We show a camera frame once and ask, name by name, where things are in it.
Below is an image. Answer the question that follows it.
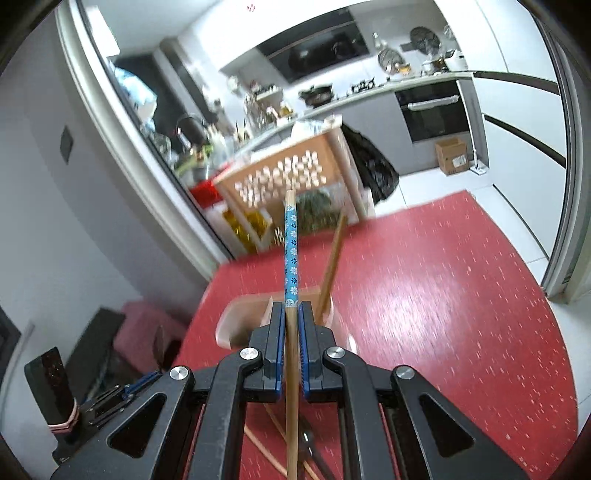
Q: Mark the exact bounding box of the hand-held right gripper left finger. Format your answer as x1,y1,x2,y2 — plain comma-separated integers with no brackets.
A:
48,300,287,480

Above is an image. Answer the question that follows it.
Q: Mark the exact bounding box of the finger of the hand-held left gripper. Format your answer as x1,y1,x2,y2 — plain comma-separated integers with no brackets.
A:
85,387,129,428
121,371,163,398

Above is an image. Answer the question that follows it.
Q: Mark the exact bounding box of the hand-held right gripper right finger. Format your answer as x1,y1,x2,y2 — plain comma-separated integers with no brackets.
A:
298,300,527,480

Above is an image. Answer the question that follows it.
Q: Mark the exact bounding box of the beige plastic utensil holder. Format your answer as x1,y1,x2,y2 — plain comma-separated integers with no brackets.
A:
215,287,357,356

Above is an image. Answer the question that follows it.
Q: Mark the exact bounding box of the black-handled metal spoon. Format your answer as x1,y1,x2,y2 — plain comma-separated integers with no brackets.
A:
300,431,339,480

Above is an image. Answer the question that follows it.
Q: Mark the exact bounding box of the blue floral patterned chopstick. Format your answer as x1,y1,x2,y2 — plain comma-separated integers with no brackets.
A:
283,190,301,480

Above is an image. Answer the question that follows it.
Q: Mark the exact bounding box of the pink plastic stool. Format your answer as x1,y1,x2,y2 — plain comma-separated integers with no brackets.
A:
113,300,186,366

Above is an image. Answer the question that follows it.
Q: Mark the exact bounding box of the black flat panel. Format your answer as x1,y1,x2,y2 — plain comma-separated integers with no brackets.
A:
24,346,80,433

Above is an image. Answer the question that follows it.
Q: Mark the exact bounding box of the golden oil bottle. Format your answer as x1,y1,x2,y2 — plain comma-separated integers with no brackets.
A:
222,208,271,254

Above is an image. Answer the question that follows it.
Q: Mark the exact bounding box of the bag of green vegetables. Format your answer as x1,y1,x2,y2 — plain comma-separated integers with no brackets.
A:
295,189,343,234

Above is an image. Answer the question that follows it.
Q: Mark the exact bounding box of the red plastic basket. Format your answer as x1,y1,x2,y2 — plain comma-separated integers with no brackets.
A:
189,182,223,209

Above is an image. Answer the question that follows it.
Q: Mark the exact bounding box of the beige flower-cutout trolley rack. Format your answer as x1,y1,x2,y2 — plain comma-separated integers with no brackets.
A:
212,127,377,252

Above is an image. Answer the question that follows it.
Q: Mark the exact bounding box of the black bag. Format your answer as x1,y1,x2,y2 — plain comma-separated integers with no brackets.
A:
342,126,400,204

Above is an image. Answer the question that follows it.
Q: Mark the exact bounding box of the kitchen faucet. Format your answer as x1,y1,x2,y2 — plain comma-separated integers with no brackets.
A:
175,115,208,153

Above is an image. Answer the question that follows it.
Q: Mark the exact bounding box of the spice rack with jars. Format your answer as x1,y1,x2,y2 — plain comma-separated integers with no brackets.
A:
242,85,284,127

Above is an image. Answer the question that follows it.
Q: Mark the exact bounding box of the cardboard box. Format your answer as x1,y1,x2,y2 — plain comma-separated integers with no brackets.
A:
435,137,474,176

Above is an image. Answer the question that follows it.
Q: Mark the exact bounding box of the black wok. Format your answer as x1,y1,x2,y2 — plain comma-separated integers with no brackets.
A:
299,83,335,105

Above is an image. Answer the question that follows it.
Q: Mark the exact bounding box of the black built-in oven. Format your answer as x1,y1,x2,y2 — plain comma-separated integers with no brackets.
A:
394,80,472,145

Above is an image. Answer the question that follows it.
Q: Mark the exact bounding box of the blue hanging cloth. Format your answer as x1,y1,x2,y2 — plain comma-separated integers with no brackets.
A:
113,67,158,125

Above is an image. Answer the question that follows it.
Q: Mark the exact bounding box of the black range hood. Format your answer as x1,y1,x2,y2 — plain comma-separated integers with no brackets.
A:
256,18,372,85

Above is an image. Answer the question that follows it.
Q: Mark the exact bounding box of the round metal colander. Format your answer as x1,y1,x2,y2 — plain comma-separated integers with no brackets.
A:
378,48,404,75

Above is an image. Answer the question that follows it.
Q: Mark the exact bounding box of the white refrigerator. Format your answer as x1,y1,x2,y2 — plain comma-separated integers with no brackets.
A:
455,0,572,259

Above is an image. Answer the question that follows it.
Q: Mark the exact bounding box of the dark wall switch panel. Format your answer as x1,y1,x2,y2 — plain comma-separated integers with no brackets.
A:
59,126,75,165

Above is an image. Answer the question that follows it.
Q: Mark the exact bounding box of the black round wall rack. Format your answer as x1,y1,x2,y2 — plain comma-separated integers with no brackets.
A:
409,27,439,54

